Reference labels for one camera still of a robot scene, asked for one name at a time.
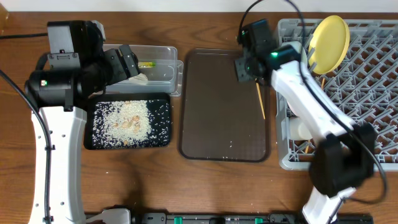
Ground green snack wrapper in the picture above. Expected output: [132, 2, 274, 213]
[138, 62, 156, 68]

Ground white tissue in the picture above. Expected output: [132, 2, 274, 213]
[128, 73, 149, 85]

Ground yellow plastic plate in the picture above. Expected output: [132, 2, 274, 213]
[308, 16, 350, 75]

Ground white paper cup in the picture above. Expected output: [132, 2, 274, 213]
[289, 117, 312, 141]

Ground light blue bowl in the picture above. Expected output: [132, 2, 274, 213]
[280, 41, 308, 65]

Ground wooden chopstick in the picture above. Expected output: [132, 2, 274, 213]
[255, 79, 266, 120]
[305, 78, 325, 154]

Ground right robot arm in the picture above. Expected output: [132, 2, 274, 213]
[235, 19, 376, 223]

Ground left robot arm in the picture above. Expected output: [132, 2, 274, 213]
[25, 21, 139, 223]

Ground grey plastic dishwasher rack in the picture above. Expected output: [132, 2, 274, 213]
[275, 19, 397, 172]

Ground black plastic tray bin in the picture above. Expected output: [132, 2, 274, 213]
[83, 92, 172, 151]

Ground dark brown serving tray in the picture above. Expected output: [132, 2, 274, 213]
[178, 49, 271, 162]

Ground clear plastic bin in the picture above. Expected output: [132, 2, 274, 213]
[106, 45, 183, 96]

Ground brown nut shells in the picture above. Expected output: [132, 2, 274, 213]
[109, 100, 147, 145]

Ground spilled rice pile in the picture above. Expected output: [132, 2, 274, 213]
[91, 99, 171, 147]

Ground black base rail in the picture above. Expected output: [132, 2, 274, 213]
[83, 205, 374, 224]

